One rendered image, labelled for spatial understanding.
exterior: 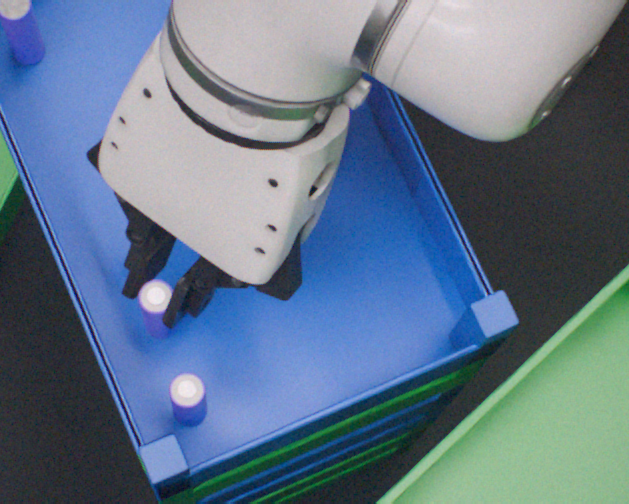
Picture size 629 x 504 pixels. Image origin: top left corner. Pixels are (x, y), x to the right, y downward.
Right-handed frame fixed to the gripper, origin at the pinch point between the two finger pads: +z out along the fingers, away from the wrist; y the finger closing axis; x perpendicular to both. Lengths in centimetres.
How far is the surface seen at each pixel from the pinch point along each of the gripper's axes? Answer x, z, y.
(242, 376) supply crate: -2.0, 6.8, -5.3
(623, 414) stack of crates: -11.7, 2.3, -23.3
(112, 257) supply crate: -3.0, 6.4, 4.4
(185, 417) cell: 2.8, 5.7, -4.5
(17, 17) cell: -6.0, -2.2, 15.0
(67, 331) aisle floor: -19.6, 43.2, 12.4
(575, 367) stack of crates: -12.3, 2.1, -19.7
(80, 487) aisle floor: -11.2, 47.1, 3.7
